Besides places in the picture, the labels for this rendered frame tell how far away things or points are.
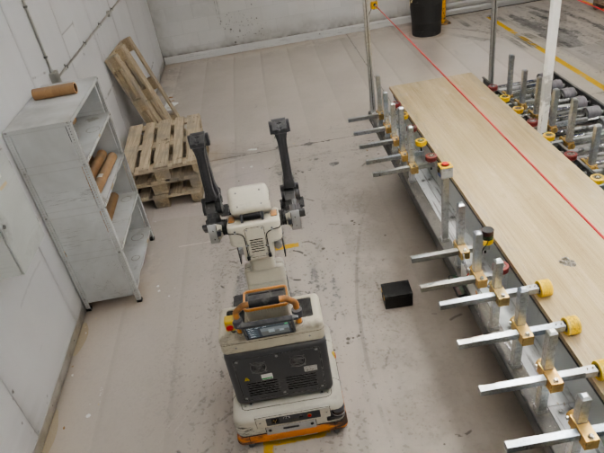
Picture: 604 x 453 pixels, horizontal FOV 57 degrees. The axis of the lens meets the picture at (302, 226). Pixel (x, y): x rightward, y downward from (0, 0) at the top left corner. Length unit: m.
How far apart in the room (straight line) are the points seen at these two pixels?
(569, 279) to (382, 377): 1.31
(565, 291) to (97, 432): 2.80
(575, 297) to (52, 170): 3.23
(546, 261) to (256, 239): 1.48
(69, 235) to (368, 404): 2.40
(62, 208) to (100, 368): 1.15
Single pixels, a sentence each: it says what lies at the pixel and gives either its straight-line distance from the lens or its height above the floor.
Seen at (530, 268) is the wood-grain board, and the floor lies 0.90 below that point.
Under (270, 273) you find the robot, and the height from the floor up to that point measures 0.87.
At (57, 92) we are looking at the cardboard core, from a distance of 4.44.
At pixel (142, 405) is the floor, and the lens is 3.88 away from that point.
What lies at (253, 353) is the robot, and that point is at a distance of 2.96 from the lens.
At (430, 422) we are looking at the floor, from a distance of 3.44.
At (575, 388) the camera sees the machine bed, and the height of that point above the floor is 0.68.
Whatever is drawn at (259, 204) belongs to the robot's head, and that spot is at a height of 1.31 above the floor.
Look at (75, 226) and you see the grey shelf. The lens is 4.31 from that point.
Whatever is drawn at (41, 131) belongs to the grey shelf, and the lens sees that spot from 4.00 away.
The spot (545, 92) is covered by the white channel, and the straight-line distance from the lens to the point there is 4.24.
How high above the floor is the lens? 2.78
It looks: 34 degrees down
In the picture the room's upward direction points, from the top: 10 degrees counter-clockwise
